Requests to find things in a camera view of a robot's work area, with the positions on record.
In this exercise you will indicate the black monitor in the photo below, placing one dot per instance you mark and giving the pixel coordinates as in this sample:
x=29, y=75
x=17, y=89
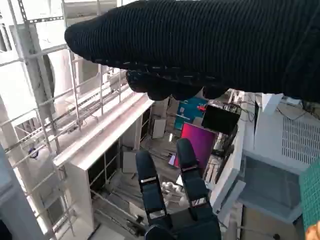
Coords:
x=220, y=118

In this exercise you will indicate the round toy bread bun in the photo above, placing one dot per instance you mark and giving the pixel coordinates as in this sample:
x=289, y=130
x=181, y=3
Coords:
x=313, y=233

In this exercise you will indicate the black left hand blue tape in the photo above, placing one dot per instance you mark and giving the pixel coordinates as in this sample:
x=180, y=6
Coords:
x=185, y=225

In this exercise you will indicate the green cutting mat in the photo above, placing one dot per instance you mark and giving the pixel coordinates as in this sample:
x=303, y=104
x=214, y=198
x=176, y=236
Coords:
x=312, y=200

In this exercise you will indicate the white cabinet with perforated side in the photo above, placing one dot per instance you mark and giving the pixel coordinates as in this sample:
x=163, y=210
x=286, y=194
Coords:
x=270, y=185

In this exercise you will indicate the black knitted gloved right hand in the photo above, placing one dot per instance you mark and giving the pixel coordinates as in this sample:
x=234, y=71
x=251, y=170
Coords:
x=200, y=45

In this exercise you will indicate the teal blue poster board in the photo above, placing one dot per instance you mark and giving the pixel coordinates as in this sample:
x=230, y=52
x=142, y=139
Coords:
x=187, y=112

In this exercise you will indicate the white shelf unit dark panels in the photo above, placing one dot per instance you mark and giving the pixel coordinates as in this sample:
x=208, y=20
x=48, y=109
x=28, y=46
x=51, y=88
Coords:
x=100, y=140

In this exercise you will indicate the pink lit monitor screen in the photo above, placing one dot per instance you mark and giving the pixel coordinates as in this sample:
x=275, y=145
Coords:
x=200, y=140

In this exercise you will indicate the metal strut ceiling frame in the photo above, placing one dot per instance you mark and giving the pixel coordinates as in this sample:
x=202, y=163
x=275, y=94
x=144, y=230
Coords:
x=45, y=20

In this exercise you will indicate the white panel board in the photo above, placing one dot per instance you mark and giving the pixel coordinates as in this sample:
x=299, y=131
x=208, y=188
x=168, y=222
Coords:
x=159, y=128
x=129, y=162

